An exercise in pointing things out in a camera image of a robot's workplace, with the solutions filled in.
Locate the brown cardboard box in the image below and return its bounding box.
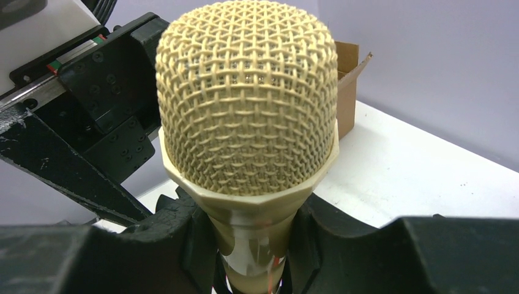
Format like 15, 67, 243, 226
335, 41, 373, 139

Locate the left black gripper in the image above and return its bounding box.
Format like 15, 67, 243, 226
1, 13, 168, 226

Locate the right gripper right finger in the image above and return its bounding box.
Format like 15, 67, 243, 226
285, 195, 518, 293

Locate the cream microphone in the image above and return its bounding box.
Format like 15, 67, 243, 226
155, 1, 338, 293

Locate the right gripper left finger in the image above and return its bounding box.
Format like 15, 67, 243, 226
1, 189, 217, 293

